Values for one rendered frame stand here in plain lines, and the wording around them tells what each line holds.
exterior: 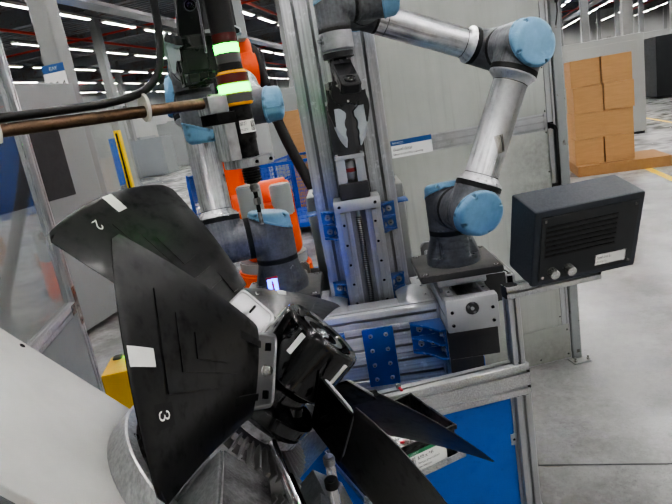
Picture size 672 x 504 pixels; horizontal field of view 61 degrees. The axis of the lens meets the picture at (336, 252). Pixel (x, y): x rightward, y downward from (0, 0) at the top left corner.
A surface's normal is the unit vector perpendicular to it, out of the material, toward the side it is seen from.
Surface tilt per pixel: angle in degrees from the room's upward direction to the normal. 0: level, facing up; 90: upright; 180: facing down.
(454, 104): 89
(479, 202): 97
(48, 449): 50
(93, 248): 56
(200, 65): 90
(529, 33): 83
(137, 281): 70
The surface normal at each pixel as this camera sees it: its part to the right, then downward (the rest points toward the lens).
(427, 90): 0.17, 0.20
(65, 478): 0.64, -0.77
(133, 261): 0.83, -0.47
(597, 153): -0.22, 0.28
